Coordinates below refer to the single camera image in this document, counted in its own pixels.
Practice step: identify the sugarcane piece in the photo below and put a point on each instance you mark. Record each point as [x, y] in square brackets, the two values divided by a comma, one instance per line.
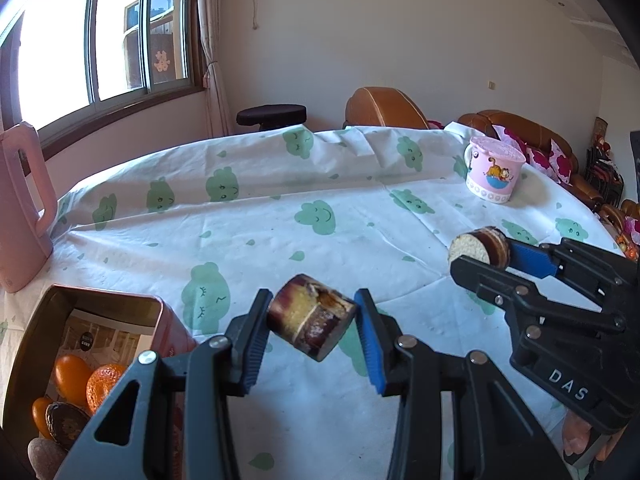
[310, 316]
[488, 245]

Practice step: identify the pink floral cushion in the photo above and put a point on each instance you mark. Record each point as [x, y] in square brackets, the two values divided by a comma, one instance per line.
[554, 163]

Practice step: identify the dark wrinkled date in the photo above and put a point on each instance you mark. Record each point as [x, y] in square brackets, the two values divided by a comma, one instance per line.
[65, 422]

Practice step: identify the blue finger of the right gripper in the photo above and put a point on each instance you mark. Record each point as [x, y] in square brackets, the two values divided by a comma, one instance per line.
[488, 283]
[530, 259]

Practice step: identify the pink cartoon cup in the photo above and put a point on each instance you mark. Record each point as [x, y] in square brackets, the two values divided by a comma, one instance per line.
[494, 168]

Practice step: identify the large bumpy tangerine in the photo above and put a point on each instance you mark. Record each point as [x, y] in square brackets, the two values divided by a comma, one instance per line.
[100, 384]

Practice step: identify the small smooth orange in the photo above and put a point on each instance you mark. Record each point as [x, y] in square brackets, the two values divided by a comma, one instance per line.
[39, 410]

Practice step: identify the person's right hand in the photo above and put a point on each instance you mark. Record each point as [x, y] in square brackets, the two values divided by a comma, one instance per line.
[575, 434]

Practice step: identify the brown leather sofa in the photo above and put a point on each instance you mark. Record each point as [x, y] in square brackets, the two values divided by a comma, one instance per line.
[544, 149]

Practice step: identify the window with brown frame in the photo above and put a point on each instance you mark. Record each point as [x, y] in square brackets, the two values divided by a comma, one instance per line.
[71, 67]

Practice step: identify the pink right curtain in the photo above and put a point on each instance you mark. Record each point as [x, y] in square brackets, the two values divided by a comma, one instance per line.
[209, 19]

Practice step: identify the pink electric kettle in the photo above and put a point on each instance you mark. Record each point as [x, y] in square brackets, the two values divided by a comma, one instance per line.
[28, 207]

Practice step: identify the brown round mangosteen fruit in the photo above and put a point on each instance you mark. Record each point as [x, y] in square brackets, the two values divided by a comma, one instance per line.
[45, 456]

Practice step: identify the dark side shelf with items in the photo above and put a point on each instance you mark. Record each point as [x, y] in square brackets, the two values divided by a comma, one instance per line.
[619, 215]

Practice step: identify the brown leather chair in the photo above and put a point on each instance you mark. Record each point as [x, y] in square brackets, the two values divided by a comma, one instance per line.
[383, 107]

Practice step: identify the dark round stool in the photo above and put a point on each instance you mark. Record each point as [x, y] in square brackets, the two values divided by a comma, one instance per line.
[272, 116]

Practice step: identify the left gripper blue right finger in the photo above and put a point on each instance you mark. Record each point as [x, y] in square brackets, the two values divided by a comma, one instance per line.
[378, 333]

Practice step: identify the printed leaflet in tin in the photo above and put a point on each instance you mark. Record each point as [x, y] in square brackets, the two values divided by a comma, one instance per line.
[99, 341]

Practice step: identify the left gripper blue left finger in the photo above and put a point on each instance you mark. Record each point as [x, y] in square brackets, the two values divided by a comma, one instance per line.
[249, 335]

